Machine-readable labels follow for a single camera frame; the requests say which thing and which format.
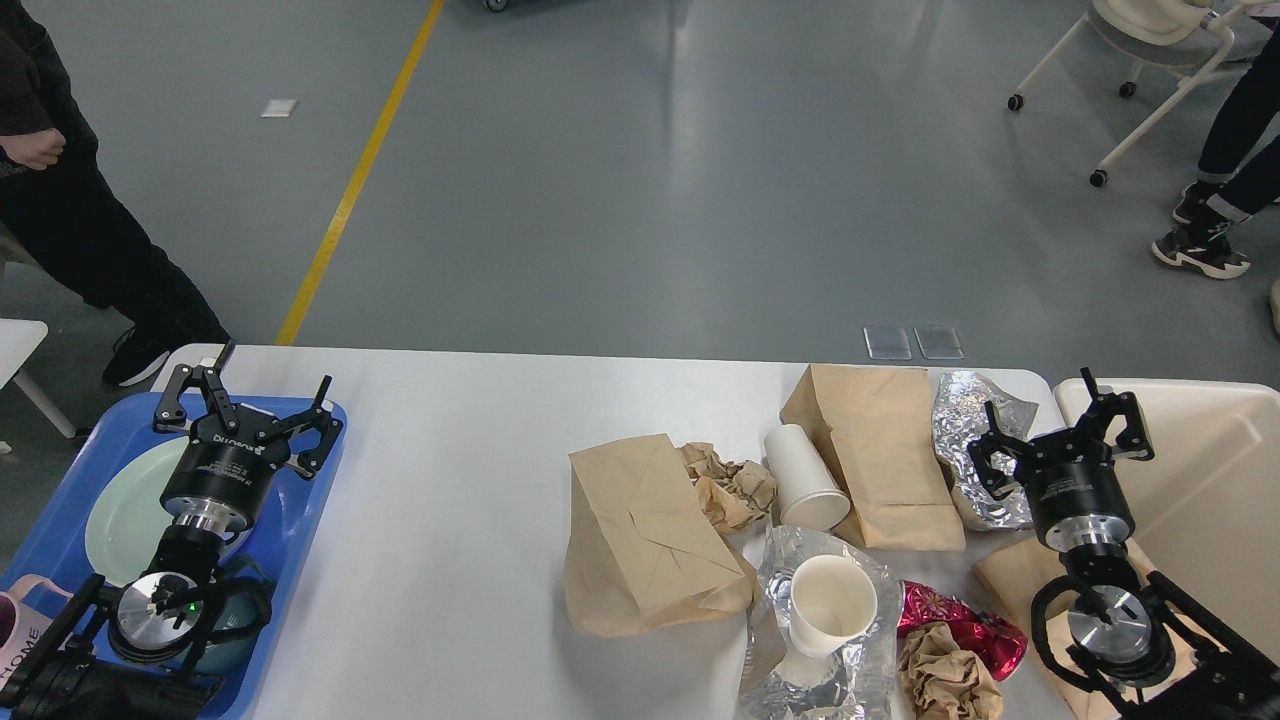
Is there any lying white paper cup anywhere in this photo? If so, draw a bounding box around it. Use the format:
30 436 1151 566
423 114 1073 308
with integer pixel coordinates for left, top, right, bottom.
764 424 851 530

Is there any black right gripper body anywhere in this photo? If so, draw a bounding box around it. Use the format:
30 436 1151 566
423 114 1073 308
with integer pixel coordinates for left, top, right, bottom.
1018 448 1137 551

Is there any upright white paper cup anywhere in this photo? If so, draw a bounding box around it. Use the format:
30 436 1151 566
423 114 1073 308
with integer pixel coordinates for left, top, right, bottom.
790 555 878 659

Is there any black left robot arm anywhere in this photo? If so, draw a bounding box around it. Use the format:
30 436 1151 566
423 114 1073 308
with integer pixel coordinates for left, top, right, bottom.
3 346 346 719

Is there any white rolling chair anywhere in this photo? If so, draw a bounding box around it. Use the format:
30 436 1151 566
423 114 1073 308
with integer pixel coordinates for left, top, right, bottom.
1007 1 1277 187

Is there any person in dark clothes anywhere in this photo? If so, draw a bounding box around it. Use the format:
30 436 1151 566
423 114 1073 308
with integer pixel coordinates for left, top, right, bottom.
1 1 229 387

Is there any crumpled brown paper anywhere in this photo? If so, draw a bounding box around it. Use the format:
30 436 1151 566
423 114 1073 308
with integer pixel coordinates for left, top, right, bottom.
678 442 777 536

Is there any mint green plate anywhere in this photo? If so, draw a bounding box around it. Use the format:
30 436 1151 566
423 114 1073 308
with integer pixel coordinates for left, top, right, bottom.
84 437 188 587

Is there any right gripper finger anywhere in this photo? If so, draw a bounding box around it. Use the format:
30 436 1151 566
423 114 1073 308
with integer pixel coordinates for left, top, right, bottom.
966 400 1036 501
1078 366 1155 462

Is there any person with black sneakers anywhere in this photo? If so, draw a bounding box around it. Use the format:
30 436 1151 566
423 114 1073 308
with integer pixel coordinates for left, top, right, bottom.
1151 29 1279 281

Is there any crumpled brown paper ball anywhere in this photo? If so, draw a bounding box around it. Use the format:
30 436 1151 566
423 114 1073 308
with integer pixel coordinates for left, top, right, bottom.
897 623 1004 719

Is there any blue plastic tray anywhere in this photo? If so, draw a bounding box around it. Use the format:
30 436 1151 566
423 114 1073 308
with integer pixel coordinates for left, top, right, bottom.
3 393 342 719

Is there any pink home mug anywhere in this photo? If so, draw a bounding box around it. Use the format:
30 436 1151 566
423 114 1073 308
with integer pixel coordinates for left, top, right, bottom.
1 574 73 687

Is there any teal home mug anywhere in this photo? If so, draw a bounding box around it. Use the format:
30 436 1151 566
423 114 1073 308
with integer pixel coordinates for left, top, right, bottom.
196 553 275 676

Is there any large brown paper bag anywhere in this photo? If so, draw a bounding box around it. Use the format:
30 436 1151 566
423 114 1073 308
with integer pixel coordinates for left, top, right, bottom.
563 434 755 638

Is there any red foil wrapper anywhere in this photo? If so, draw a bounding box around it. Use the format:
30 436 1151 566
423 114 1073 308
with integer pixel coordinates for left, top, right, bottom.
897 580 1029 682

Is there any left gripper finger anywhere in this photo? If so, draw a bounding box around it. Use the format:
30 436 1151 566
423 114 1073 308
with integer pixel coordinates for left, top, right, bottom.
152 341 241 436
260 375 344 479

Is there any white side table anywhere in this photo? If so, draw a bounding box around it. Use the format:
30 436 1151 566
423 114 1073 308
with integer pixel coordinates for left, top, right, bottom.
1 318 77 439

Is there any silver foil bag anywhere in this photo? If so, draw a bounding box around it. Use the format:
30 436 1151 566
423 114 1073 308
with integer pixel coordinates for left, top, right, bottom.
736 525 904 719

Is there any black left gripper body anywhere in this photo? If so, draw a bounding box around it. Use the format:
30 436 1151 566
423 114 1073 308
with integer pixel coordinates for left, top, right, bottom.
160 432 291 527

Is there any crumpled silver foil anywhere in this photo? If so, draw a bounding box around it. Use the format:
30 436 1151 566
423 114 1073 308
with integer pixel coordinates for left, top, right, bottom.
932 372 1038 532

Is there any beige plastic bin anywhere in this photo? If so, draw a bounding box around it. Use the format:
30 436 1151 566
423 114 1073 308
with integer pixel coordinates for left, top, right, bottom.
1100 378 1279 659

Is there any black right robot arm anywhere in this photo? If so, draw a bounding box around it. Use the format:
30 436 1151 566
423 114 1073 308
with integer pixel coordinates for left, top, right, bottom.
968 369 1279 719

